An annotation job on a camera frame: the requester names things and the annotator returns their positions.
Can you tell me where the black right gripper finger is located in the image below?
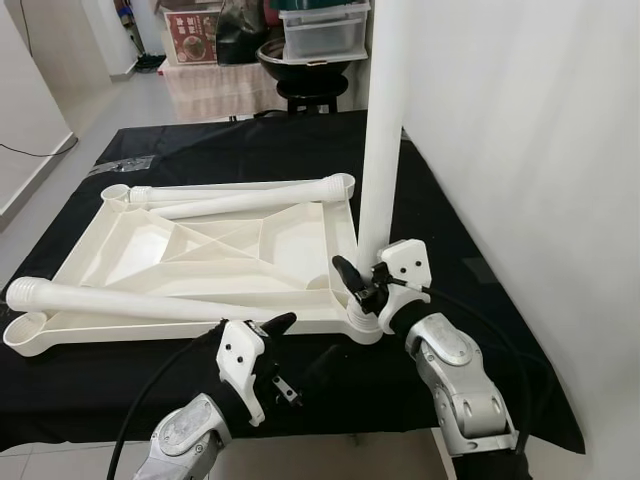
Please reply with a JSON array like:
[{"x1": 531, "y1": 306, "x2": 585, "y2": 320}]
[{"x1": 333, "y1": 256, "x2": 366, "y2": 303}]

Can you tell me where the black table cloth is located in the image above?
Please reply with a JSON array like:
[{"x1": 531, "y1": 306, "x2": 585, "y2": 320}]
[{"x1": 0, "y1": 108, "x2": 586, "y2": 456}]

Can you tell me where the white plastic table top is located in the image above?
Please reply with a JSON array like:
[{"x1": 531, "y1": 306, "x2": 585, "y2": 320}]
[{"x1": 3, "y1": 175, "x2": 386, "y2": 358}]

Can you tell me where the clear tape strip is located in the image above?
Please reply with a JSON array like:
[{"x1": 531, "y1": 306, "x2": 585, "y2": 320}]
[{"x1": 465, "y1": 257, "x2": 501, "y2": 291}]

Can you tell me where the black stool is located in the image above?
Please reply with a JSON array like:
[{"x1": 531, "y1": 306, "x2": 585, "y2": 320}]
[{"x1": 275, "y1": 78, "x2": 341, "y2": 116}]

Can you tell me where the clear plastic storage box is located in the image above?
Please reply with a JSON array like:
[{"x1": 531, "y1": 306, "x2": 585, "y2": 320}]
[{"x1": 278, "y1": 0, "x2": 373, "y2": 59}]

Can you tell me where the black bag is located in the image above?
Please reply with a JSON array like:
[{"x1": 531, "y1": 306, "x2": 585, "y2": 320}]
[{"x1": 215, "y1": 0, "x2": 271, "y2": 63}]

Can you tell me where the red printed box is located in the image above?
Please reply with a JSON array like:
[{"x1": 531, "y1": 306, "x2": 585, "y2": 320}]
[{"x1": 160, "y1": 10, "x2": 223, "y2": 66}]

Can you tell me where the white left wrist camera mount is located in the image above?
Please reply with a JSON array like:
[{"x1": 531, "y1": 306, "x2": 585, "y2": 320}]
[{"x1": 217, "y1": 320, "x2": 269, "y2": 429}]

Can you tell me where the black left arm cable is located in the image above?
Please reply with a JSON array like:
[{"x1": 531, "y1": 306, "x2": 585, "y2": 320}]
[{"x1": 105, "y1": 325, "x2": 226, "y2": 480}]

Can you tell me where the thin black floor cable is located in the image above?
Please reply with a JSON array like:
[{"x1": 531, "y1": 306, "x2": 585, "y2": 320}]
[{"x1": 0, "y1": 133, "x2": 79, "y2": 159}]

